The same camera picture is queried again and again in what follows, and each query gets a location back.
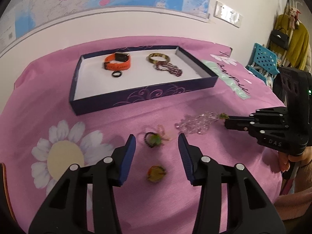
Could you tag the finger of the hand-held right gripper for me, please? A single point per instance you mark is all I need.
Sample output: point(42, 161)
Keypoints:
point(268, 117)
point(243, 127)

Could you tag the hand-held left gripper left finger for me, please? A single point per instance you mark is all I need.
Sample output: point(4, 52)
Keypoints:
point(128, 156)

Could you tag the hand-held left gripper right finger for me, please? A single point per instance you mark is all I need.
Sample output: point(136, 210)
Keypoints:
point(185, 153)

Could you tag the green pendant with black loop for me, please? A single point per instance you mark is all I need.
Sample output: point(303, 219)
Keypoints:
point(154, 139)

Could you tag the amber pendant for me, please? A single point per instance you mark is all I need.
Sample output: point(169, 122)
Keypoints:
point(156, 173)

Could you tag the dark blue shallow box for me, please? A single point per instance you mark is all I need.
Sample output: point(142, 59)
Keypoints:
point(97, 82)

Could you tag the orange smartwatch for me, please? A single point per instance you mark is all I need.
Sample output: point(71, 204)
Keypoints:
point(119, 66)

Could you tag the amber patterned bangle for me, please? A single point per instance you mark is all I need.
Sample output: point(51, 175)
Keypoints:
point(157, 54)

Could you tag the person's right forearm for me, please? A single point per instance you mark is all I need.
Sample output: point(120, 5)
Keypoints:
point(306, 175)

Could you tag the person's right hand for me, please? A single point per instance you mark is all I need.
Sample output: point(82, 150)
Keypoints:
point(284, 163)

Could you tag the pink floral cloth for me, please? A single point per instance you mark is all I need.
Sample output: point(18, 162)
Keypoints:
point(219, 175)

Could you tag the blue plastic basket rack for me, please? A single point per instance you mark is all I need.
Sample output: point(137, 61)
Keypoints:
point(264, 56)

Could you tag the yellow hanging garment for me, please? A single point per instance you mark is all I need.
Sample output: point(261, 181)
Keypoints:
point(301, 43)

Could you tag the black handbag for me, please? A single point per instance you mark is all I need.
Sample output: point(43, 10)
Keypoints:
point(280, 39)

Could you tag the light hanging ornament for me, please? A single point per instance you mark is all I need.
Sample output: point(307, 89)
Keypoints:
point(295, 13)

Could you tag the white wall switch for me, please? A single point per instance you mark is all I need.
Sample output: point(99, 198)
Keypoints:
point(238, 19)

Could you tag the white wall socket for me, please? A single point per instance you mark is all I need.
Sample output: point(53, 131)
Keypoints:
point(230, 14)
point(220, 9)

